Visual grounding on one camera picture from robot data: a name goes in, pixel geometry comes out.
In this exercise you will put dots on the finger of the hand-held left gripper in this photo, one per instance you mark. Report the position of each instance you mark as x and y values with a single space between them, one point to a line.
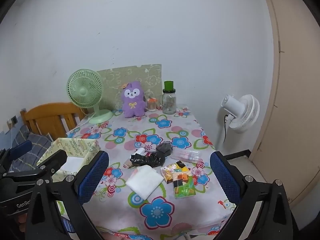
22 147
56 158

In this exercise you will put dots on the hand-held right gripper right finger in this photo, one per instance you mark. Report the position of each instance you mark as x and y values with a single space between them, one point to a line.
225 177

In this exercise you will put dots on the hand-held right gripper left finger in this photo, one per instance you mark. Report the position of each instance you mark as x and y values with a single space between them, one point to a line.
92 177

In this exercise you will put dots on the printed yellow storage box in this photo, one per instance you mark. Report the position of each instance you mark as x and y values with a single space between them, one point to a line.
77 145

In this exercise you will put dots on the small beige pouch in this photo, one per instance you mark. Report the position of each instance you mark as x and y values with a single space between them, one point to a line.
127 165

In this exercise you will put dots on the green tissue packet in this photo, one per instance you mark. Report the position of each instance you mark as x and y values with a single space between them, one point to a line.
184 191

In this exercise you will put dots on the clear plastic pen pack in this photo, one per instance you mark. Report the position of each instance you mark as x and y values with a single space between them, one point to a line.
186 155

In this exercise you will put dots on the black plastic bag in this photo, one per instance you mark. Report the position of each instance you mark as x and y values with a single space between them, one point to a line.
142 160

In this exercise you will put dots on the small white roll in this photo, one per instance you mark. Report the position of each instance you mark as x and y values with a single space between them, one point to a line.
140 152

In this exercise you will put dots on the dark grey cloth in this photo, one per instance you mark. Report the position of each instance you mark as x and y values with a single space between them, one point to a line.
165 148

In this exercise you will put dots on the plaid grey pillow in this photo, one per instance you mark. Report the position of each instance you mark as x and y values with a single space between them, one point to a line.
37 142

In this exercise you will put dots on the white tissue pack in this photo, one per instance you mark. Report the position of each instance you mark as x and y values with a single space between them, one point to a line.
71 163

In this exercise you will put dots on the white standing fan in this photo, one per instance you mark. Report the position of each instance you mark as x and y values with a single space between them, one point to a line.
243 115

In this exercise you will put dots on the green desk fan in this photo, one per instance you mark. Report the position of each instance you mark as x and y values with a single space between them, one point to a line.
83 90

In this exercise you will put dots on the purple plush toy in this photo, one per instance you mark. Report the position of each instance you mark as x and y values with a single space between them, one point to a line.
133 105

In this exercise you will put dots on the glass jar with green lid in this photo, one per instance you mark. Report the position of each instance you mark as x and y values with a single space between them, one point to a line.
169 105

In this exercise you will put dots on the small jar with orange lid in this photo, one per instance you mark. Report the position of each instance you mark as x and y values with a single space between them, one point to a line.
152 106

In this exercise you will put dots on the beige wardrobe door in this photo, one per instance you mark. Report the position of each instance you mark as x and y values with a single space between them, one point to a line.
295 105

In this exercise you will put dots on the green printed board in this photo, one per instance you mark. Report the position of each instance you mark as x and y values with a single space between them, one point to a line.
140 77

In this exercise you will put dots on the dark wall socket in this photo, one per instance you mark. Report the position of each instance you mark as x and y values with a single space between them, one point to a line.
14 120

